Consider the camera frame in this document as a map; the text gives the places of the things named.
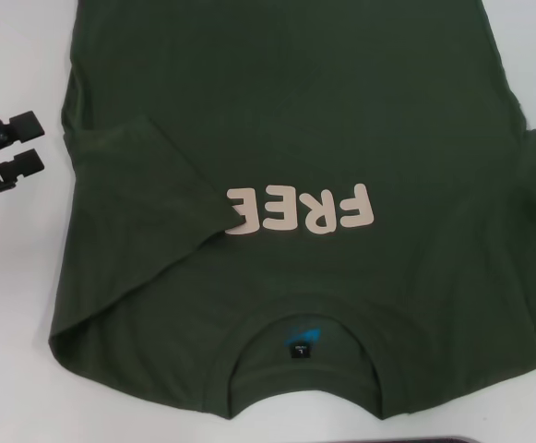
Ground dark green FREE T-shirt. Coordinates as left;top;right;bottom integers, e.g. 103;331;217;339
48;0;536;410

